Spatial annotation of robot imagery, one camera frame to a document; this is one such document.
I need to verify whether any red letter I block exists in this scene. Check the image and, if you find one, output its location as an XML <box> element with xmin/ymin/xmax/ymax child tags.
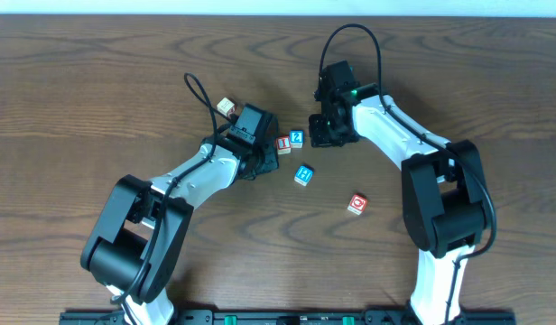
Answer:
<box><xmin>275</xmin><ymin>136</ymin><xmax>292</xmax><ymax>154</ymax></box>

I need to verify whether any blue number 2 block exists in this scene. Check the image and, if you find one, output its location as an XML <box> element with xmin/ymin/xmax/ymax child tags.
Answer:
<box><xmin>290</xmin><ymin>130</ymin><xmax>304</xmax><ymax>149</ymax></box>

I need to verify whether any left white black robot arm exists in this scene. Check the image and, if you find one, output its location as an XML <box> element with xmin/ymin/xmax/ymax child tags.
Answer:
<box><xmin>80</xmin><ymin>105</ymin><xmax>279</xmax><ymax>324</ymax></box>

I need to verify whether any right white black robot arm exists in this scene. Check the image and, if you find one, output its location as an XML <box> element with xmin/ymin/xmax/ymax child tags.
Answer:
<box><xmin>309</xmin><ymin>60</ymin><xmax>492</xmax><ymax>324</ymax></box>

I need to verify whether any plain tan wooden block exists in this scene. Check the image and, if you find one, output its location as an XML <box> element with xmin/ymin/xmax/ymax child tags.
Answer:
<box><xmin>217</xmin><ymin>97</ymin><xmax>236</xmax><ymax>117</ymax></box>

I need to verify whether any blue letter H block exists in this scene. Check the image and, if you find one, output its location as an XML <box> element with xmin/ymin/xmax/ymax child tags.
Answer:
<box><xmin>294</xmin><ymin>165</ymin><xmax>313</xmax><ymax>186</ymax></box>

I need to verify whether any red letter Q block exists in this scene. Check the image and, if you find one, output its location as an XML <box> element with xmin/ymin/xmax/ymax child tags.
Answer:
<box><xmin>347</xmin><ymin>194</ymin><xmax>368</xmax><ymax>215</ymax></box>

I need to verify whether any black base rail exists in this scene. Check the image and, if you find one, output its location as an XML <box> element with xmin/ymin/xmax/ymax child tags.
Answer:
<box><xmin>59</xmin><ymin>309</ymin><xmax>518</xmax><ymax>325</ymax></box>

